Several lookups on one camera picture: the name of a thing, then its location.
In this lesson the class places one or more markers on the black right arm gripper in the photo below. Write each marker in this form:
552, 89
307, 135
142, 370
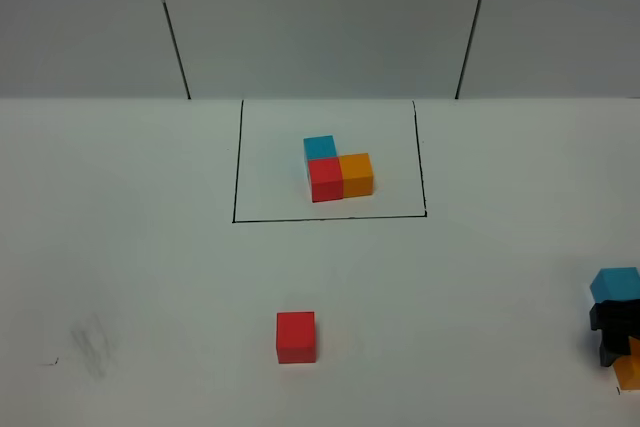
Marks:
621, 320

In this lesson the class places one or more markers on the red template cube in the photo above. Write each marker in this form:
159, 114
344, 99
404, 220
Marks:
326, 180

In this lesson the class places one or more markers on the orange template cube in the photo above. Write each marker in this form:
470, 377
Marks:
357, 175

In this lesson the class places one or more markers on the blue template cube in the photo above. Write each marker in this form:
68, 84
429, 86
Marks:
320, 147

